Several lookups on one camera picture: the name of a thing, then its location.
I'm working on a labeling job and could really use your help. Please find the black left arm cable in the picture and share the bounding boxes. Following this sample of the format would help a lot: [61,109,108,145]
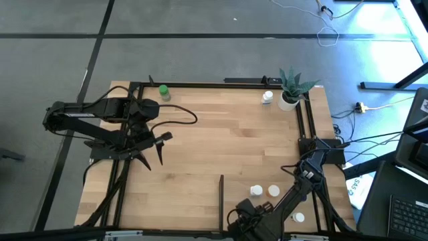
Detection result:
[83,85,199,133]

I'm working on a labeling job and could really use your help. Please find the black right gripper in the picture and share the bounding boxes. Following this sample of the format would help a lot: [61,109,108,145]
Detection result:
[227,198,285,240]

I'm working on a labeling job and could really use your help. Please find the orange bottle white cap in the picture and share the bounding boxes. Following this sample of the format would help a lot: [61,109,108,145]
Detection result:
[265,184,281,198]

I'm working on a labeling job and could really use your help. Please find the green caffeine pill bottle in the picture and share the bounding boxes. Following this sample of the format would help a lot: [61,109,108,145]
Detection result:
[158,84,172,102]

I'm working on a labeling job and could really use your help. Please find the black desk leg frame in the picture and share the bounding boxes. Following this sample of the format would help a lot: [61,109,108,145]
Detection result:
[360,62,428,91]

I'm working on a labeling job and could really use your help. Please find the black desk surface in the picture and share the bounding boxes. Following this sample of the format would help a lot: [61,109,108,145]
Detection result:
[356,160,428,241]

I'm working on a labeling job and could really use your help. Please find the silver metal bracket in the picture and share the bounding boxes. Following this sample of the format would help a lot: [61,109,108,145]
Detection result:
[289,233,330,241]
[104,230,144,241]

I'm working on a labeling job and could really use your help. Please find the black aluminium table frame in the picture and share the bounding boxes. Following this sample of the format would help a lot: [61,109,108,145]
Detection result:
[76,80,357,235]

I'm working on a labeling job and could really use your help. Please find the black laptop keyboard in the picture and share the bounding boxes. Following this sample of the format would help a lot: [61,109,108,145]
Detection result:
[387,193,428,241]

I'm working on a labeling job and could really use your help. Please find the black bracket bar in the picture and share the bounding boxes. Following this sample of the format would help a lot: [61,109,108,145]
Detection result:
[223,76,282,85]

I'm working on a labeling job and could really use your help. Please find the black rig front beam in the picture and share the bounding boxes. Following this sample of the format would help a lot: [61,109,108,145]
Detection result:
[0,226,428,241]

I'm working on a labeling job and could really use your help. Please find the black floor stand foot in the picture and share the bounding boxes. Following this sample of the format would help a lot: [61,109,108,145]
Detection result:
[0,146,26,162]

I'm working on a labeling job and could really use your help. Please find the white floor cable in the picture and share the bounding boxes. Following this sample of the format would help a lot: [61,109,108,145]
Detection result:
[269,0,340,48]

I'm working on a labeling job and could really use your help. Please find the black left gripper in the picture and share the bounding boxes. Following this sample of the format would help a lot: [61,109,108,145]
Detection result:
[125,123,174,171]

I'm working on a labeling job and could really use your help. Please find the black desk foot bar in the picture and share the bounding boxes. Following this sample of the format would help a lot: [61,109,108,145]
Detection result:
[343,151,399,181]

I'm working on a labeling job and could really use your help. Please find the black cable plug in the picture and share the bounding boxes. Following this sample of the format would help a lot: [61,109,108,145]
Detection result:
[316,0,335,19]

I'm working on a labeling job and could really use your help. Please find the succulent plant in white pot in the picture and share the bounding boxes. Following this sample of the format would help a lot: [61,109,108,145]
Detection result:
[277,65,321,112]

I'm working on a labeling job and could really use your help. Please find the dark grey computer equipment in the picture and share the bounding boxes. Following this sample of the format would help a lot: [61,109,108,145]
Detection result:
[395,87,428,181]

